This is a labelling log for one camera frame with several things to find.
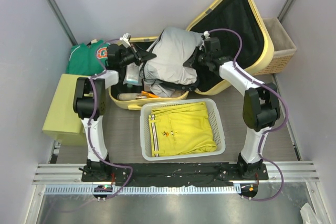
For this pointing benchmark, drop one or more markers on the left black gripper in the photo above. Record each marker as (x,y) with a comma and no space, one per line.
(139,54)

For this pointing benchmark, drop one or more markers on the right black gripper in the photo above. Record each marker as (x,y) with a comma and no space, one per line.
(190,63)

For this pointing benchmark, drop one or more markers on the grey white garment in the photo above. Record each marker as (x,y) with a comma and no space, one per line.
(165,74)

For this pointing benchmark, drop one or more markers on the yellow hard-shell suitcase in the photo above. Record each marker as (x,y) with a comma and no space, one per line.
(241,16)

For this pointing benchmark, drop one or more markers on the yellow-green shirt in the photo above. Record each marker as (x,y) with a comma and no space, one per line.
(181,129)

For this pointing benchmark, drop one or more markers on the white plastic mesh basket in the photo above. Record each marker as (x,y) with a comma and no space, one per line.
(214,120)

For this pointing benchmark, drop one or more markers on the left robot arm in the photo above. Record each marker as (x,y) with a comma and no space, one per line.
(89,104)

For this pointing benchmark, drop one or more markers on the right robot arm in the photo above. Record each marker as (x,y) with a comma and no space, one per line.
(261,108)

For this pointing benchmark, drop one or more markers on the white tissue pack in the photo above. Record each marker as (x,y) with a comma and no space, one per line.
(132,75)

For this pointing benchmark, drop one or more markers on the orange tube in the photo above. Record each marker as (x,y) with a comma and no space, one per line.
(148,95)

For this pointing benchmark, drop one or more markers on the beige cosmetic bottle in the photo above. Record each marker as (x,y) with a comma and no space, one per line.
(130,96)

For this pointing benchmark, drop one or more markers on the green jersey with G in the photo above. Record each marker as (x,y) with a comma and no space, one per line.
(87,59)

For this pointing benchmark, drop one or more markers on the wicker basket with liner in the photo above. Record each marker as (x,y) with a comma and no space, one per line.
(284,48)

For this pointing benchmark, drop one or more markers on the yellow-green drawer box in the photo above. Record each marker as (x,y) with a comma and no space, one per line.
(62,124)

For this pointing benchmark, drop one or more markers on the white crumpled plastic bag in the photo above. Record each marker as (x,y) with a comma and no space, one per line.
(308,215)

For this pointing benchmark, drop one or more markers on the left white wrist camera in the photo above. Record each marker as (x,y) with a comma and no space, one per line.
(125,40)

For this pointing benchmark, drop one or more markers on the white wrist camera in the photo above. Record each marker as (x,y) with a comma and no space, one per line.
(205,35)
(125,40)

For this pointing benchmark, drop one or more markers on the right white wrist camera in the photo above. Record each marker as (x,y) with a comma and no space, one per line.
(205,35)

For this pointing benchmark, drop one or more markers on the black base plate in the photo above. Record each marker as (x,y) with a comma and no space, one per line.
(207,174)

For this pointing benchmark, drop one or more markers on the white slotted cable duct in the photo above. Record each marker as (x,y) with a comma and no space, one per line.
(109,190)

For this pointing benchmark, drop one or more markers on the aluminium rail frame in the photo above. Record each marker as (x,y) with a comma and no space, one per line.
(291,185)

